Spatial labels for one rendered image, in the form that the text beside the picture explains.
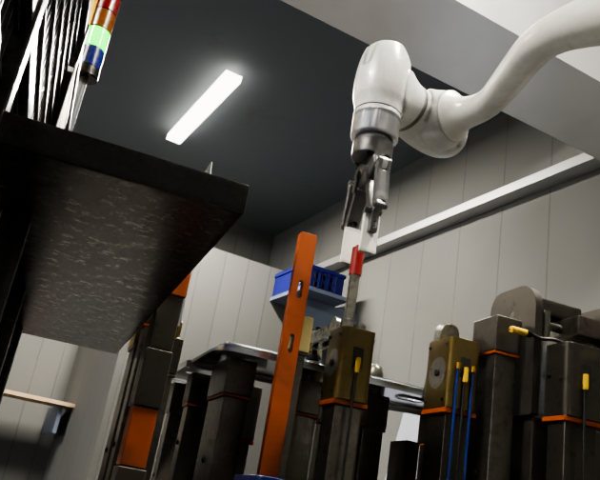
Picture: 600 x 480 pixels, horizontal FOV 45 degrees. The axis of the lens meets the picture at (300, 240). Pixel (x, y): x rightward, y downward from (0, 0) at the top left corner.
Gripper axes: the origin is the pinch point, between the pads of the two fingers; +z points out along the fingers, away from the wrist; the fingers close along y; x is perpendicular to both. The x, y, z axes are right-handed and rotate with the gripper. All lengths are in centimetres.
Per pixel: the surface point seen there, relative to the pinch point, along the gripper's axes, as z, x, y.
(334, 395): 27.7, 2.7, -5.6
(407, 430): -13, -166, 290
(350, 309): 12.2, 0.3, -0.8
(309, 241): 3.1, 9.9, -2.3
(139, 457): 42, 30, -4
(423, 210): -183, -187, 341
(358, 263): 4.0, 0.1, -1.2
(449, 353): 17.5, -14.8, -8.4
